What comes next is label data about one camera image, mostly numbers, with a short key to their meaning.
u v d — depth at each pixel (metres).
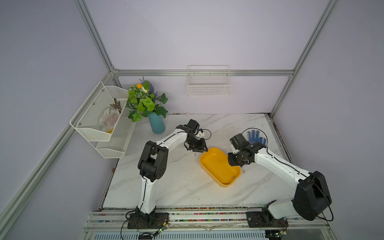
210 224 0.73
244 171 0.91
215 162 0.98
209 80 0.93
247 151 0.60
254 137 1.07
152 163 0.53
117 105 0.82
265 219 0.65
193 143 0.82
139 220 0.67
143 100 0.79
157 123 1.06
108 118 0.79
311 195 0.42
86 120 0.67
